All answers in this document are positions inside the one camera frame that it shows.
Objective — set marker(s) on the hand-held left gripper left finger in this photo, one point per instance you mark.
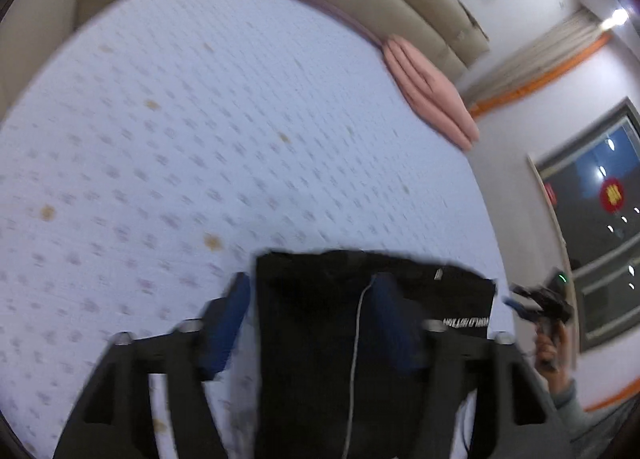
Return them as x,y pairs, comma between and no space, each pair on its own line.
227,329

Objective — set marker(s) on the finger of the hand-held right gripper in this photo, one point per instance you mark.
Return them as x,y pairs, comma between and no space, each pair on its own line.
511,304
522,291

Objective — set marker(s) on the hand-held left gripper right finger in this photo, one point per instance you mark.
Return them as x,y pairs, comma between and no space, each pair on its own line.
397,329

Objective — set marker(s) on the black hooded jacket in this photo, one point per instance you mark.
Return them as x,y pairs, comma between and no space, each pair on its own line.
310,339

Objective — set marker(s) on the person's right forearm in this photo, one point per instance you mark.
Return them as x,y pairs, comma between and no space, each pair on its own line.
567,404

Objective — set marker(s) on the person's right hand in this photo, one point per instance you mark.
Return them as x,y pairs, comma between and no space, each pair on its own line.
547,346

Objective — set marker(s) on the window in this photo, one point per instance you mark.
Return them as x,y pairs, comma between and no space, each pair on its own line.
600,249

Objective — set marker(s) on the red box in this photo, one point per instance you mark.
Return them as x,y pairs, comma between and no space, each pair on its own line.
550,195

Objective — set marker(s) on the round red window decal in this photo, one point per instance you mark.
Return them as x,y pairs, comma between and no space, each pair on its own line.
612,195

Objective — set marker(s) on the bed with lavender dotted sheet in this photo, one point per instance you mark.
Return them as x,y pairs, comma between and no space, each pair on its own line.
200,139

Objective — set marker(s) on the folded pink blanket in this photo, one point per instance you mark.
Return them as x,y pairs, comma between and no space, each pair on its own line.
435,94

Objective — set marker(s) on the beige curtain with orange stripe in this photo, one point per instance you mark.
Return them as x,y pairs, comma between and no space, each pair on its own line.
530,64

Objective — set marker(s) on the ceiling light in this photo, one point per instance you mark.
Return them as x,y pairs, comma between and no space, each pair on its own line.
619,16

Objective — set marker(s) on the beige padded headboard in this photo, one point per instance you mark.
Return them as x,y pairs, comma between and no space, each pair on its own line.
400,4

